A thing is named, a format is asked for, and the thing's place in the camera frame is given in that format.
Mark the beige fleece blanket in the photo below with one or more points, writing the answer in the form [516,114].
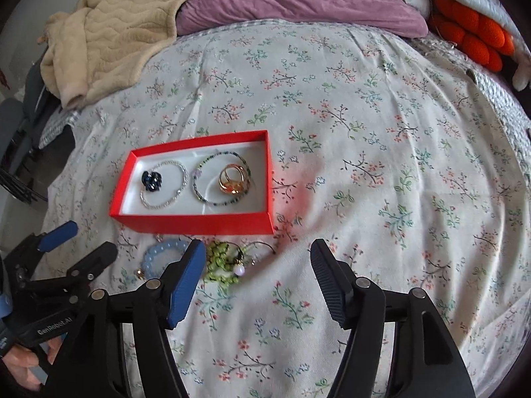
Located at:
[116,29]

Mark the orange plush toy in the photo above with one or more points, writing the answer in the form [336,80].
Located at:
[464,25]

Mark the small gold charm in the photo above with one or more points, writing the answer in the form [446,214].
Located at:
[139,273]

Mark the gold rings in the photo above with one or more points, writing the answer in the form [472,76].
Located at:
[226,184]

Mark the floral bed sheet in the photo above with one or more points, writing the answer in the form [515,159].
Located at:
[373,132]

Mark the dark blue bead ornament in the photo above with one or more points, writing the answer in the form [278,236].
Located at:
[152,181]

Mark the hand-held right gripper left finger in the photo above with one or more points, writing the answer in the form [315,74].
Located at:
[182,288]

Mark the red jewelry box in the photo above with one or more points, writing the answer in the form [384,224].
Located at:
[186,224]

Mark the grey knit blanket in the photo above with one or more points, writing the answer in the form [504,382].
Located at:
[498,95]

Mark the person's left hand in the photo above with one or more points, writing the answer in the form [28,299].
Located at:
[20,369]

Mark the dark chair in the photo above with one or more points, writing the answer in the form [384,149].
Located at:
[25,124]

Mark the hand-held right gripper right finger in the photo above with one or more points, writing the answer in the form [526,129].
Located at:
[332,290]

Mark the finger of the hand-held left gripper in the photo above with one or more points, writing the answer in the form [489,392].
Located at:
[97,259]
[58,236]

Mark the purple pillow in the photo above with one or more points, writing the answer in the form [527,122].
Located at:
[290,0]

